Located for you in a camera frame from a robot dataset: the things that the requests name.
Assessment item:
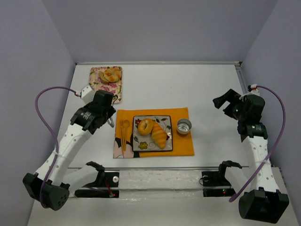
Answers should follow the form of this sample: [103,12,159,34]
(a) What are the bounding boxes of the metal serving tongs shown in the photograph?
[107,117,115,128]

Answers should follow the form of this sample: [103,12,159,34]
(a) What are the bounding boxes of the ring doughnut bread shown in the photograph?
[138,118,154,136]

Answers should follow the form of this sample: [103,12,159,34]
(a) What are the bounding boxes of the striped croissant bread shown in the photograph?
[151,122,167,150]

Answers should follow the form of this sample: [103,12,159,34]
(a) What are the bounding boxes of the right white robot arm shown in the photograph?
[213,85,289,224]

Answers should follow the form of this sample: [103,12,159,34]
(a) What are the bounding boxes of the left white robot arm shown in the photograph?
[23,85,116,211]

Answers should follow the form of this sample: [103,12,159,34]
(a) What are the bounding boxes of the floral bread tray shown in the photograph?
[88,66,123,104]

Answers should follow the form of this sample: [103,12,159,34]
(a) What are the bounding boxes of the herb flat bread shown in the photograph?
[98,71,109,84]

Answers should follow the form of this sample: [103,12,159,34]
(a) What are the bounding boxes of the round twisted bread roll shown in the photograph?
[104,68,122,82]

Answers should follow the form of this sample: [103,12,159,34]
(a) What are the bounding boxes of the orange plastic fork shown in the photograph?
[120,120,124,155]

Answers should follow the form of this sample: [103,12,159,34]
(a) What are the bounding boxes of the orange plastic spoon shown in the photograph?
[122,120,130,152]

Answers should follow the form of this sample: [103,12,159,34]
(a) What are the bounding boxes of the square floral ceramic plate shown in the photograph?
[132,115,173,152]

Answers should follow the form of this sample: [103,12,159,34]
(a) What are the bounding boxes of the small metal cup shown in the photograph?
[177,118,192,135]

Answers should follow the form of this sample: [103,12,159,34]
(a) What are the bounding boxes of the orange placemat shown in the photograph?
[113,108,194,159]

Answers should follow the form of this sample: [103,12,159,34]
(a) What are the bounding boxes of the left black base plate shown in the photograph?
[74,171,119,198]

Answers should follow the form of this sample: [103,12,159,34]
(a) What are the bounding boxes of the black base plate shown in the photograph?
[199,171,235,197]
[74,171,119,198]

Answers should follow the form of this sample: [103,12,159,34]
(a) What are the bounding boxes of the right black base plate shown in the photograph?
[199,171,235,197]

